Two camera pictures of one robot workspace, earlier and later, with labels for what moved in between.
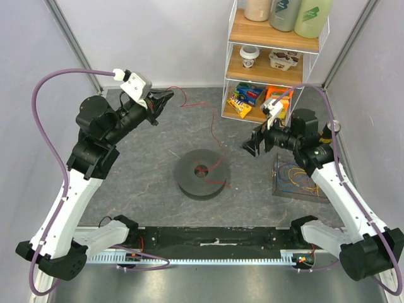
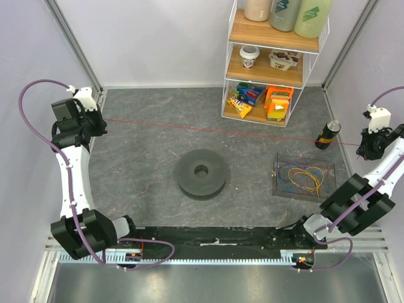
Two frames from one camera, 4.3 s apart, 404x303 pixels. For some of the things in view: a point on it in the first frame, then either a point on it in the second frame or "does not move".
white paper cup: x=249 y=53 does not move
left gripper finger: x=159 y=95 to x=101 y=119
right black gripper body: x=263 y=140 to x=365 y=149
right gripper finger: x=250 y=145 to x=362 y=146
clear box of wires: x=291 y=180 does not move
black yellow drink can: x=326 y=136 does not move
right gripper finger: x=250 y=148 to x=361 y=151
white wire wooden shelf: x=266 y=69 does not move
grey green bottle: x=283 y=14 does not move
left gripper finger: x=158 y=92 to x=101 y=128
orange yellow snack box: x=275 y=92 does not move
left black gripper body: x=152 y=111 to x=91 y=120
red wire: x=183 y=105 to x=216 y=130
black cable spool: x=197 y=187 does not move
